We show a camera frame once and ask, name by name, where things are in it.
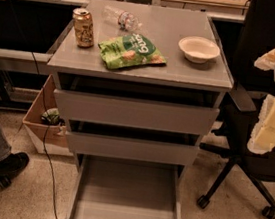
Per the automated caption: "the black office chair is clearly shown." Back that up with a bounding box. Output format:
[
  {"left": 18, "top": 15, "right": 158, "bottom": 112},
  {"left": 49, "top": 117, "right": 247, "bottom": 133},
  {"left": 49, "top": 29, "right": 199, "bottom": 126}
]
[{"left": 198, "top": 0, "right": 275, "bottom": 219}]

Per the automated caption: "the clear plastic water bottle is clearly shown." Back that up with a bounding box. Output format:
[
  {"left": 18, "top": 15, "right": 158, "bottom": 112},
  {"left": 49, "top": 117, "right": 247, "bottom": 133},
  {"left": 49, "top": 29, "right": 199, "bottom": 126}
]
[{"left": 102, "top": 6, "right": 142, "bottom": 32}]

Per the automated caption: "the grey drawer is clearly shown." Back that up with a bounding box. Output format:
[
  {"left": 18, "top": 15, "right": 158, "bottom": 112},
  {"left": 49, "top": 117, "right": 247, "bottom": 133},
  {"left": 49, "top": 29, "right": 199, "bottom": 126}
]
[
  {"left": 50, "top": 72, "right": 223, "bottom": 140},
  {"left": 66, "top": 121, "right": 199, "bottom": 165},
  {"left": 66, "top": 156, "right": 182, "bottom": 219}
]

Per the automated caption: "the grey drawer cabinet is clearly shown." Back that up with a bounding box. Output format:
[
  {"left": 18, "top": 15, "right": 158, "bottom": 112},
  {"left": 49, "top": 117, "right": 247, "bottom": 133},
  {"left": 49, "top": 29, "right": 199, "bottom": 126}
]
[{"left": 33, "top": 0, "right": 243, "bottom": 191}]

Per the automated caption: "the grey top drawer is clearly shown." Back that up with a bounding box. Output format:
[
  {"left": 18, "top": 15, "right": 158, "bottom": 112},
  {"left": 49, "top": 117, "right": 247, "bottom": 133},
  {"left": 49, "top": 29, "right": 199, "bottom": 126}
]
[{"left": 50, "top": 72, "right": 223, "bottom": 140}]

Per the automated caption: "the grey middle drawer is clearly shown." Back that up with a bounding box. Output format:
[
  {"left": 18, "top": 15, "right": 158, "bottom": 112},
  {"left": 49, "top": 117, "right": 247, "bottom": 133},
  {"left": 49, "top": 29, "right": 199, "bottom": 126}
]
[{"left": 66, "top": 121, "right": 199, "bottom": 165}]

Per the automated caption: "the green item in box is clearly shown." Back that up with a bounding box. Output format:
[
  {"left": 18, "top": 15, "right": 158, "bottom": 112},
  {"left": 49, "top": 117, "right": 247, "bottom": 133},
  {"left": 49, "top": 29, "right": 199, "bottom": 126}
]
[{"left": 41, "top": 108, "right": 61, "bottom": 126}]

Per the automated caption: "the cardboard box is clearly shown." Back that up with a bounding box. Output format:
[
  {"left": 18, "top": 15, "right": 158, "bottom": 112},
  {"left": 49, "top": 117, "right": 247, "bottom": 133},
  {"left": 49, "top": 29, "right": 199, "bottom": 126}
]
[{"left": 23, "top": 75, "right": 71, "bottom": 156}]

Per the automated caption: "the gold soda can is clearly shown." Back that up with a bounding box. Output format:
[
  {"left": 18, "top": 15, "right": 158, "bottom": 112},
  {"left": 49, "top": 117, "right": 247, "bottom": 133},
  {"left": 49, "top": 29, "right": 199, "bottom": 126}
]
[{"left": 72, "top": 8, "right": 94, "bottom": 48}]

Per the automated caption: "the grey bottom drawer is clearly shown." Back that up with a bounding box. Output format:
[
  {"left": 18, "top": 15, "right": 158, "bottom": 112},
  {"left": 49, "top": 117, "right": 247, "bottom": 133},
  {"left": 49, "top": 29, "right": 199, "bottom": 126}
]
[{"left": 66, "top": 156, "right": 182, "bottom": 219}]

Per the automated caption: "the green chip bag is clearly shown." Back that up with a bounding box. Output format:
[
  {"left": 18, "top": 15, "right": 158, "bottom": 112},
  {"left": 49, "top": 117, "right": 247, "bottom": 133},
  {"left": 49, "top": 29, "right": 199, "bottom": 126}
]
[{"left": 98, "top": 33, "right": 167, "bottom": 70}]

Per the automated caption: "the black floor cable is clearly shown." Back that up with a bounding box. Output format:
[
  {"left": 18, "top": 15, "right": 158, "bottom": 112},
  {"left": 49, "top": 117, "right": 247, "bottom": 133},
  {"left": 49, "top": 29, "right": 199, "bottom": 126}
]
[{"left": 8, "top": 51, "right": 82, "bottom": 219}]

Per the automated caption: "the black shoe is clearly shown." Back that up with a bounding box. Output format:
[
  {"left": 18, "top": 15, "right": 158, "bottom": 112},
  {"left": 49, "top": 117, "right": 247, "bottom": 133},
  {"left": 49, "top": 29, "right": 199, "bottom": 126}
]
[{"left": 0, "top": 152, "right": 29, "bottom": 177}]

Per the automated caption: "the white paper bowl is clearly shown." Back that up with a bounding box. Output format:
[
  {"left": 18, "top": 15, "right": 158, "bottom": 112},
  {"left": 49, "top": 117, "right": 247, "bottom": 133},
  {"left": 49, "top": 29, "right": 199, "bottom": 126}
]
[{"left": 178, "top": 36, "right": 221, "bottom": 64}]

